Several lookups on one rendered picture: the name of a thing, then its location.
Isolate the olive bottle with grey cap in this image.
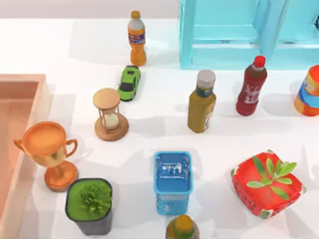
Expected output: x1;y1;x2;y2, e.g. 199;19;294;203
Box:
187;69;217;134

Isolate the green toy car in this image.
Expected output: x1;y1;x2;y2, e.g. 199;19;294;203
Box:
117;65;142;102

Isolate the wooden hourglass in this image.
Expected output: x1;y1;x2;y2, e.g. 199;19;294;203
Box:
92;88;130;142

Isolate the blue plastic basket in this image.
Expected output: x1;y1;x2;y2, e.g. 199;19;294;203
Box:
153;150;195;216

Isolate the orange soda bottle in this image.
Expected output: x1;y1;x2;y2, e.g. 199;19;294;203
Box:
127;10;147;67

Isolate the dark red bottle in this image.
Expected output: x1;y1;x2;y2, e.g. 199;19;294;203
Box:
235;55;268;117

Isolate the light blue rack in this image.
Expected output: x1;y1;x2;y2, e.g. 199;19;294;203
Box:
178;0;319;71

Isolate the olive bottle with orange cap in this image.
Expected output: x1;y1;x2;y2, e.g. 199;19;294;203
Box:
165;215;200;239

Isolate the dark grey plant pot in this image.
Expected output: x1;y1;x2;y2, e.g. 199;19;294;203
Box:
65;178;113;237

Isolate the golden trophy cup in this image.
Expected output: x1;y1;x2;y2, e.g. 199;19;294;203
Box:
13;121;79;193

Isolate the red plant pot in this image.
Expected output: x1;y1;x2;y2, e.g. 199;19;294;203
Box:
230;150;307;220

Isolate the salmon shallow box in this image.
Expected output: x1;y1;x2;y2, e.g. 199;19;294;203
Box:
0;74;52;239

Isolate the orange and blue can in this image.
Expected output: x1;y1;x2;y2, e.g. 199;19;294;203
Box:
294;65;319;117

